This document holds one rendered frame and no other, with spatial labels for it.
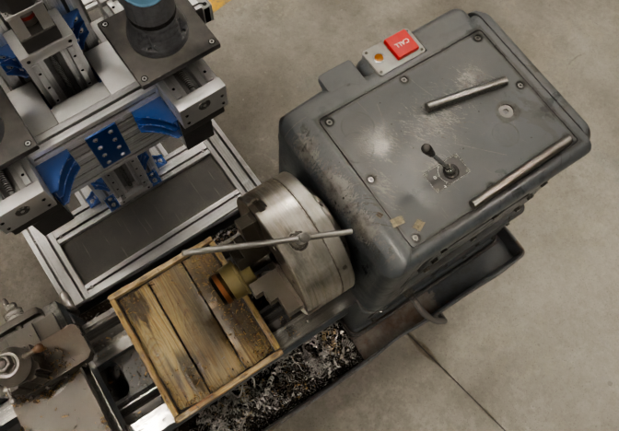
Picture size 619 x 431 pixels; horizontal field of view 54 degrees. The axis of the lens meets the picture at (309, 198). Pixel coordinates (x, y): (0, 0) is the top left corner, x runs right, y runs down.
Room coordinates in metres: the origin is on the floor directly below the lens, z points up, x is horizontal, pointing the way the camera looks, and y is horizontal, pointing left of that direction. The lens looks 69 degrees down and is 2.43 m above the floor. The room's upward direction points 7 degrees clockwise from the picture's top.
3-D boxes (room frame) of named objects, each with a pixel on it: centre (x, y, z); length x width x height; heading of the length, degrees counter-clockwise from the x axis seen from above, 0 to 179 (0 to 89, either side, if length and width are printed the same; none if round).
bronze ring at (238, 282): (0.31, 0.15, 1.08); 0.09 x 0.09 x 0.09; 41
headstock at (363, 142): (0.68, -0.27, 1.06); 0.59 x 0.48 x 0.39; 130
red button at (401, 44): (0.87, -0.17, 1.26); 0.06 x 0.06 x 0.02; 40
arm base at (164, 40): (0.89, 0.42, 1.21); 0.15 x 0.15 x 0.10
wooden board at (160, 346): (0.23, 0.25, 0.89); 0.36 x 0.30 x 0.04; 40
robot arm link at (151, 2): (0.90, 0.42, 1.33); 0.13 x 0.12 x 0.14; 21
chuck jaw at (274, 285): (0.29, 0.03, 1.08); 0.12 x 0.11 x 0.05; 40
